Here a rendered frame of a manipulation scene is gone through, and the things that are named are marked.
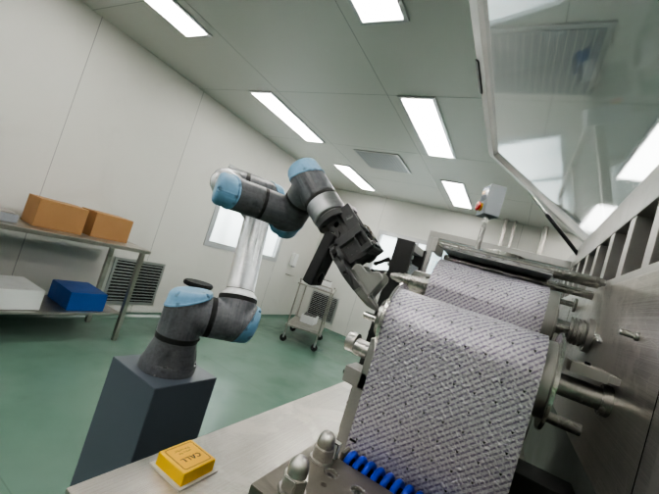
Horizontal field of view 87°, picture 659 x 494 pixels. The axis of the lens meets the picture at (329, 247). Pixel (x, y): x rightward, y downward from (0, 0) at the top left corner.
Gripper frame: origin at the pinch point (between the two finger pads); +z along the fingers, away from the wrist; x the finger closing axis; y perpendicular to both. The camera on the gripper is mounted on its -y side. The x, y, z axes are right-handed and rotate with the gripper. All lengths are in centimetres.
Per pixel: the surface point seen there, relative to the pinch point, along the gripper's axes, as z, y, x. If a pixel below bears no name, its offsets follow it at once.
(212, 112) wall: -357, -119, 217
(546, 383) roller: 23.0, 17.7, -4.2
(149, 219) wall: -261, -233, 184
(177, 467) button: 8.6, -37.1, -17.7
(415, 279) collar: -4.6, 6.4, 23.4
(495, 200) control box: -18, 37, 53
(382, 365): 10.3, -1.8, -4.8
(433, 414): 20.0, 1.7, -4.8
